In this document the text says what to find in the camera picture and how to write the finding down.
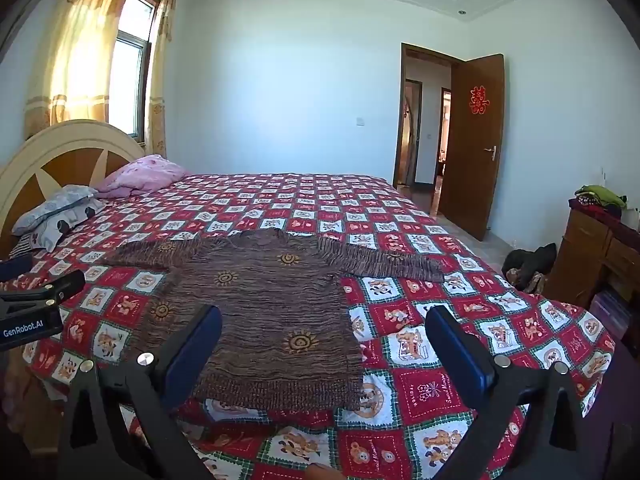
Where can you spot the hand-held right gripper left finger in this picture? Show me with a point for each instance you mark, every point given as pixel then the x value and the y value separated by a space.
pixel 192 352

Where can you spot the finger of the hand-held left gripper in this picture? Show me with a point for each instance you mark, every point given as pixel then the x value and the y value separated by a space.
pixel 15 267
pixel 45 287

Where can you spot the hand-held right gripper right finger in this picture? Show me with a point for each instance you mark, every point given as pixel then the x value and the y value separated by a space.
pixel 457 355

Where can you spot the brown knit sweater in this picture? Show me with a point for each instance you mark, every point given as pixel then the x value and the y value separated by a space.
pixel 265 305

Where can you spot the red checked printed blanket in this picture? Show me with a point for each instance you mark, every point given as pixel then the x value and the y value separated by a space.
pixel 450 400

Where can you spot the grey patterned pillow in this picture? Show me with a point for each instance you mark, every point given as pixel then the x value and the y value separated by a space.
pixel 55 212

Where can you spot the dark bag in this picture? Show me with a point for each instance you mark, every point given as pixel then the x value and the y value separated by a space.
pixel 532 262

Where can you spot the cream wooden bed headboard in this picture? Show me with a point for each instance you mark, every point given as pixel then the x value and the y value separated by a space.
pixel 65 157

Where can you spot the pink pillow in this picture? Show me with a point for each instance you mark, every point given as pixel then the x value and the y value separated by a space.
pixel 142 175

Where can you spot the wooden cabinet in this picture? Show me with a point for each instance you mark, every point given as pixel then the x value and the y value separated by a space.
pixel 580 255

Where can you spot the translucent storage box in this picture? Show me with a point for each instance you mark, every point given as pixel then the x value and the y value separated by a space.
pixel 612 312

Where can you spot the brown wooden door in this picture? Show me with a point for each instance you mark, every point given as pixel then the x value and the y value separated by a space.
pixel 470 160

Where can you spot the green cloth pile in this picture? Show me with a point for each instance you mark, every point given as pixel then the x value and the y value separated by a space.
pixel 600 194

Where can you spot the wide yellow curtain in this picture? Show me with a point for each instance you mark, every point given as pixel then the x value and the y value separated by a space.
pixel 85 60

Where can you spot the white container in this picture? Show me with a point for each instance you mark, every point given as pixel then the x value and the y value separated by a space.
pixel 631 219

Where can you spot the window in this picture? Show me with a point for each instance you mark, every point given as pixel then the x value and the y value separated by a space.
pixel 127 65

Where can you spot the narrow yellow curtain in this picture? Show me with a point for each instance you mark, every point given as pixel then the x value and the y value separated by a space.
pixel 159 80

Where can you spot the red paper door decoration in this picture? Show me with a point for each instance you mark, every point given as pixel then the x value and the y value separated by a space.
pixel 479 99

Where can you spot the brown door frame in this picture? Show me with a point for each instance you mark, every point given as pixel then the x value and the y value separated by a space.
pixel 402 110

